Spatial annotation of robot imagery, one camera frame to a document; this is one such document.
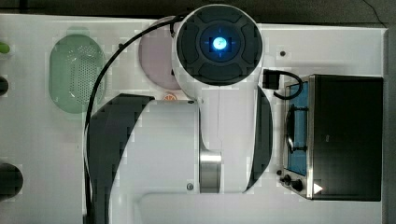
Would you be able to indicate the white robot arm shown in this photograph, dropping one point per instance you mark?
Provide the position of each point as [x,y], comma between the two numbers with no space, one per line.
[218,139]

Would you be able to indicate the black toaster oven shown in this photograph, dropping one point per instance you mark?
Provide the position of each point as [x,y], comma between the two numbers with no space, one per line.
[333,138]

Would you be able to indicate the orange slice toy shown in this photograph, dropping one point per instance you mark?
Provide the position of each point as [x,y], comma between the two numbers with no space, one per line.
[169,97]

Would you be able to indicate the grey oval plate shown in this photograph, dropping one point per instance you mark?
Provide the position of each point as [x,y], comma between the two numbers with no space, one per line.
[155,57]

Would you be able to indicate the green perforated strainer basket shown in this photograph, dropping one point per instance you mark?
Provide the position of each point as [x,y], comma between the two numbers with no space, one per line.
[75,62]

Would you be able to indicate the black round object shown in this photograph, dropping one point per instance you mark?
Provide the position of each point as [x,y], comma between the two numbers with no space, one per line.
[11,181]

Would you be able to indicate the black cable connector plug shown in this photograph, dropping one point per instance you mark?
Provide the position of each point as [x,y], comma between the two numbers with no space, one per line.
[271,79]

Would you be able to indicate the black cylinder post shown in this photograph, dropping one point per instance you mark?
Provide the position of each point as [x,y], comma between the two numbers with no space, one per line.
[3,86]

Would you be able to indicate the green cylinder handle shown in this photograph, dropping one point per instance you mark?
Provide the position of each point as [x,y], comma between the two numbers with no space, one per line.
[4,48]

